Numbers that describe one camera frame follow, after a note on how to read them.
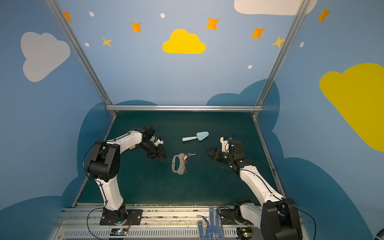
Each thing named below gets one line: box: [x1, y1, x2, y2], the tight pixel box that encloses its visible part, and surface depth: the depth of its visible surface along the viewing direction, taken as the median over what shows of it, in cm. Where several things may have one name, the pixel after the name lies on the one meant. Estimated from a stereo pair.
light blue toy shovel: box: [182, 131, 210, 142], surface depth 109 cm
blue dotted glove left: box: [196, 206, 225, 240], surface depth 73 cm
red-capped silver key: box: [182, 152, 196, 162], surface depth 99 cm
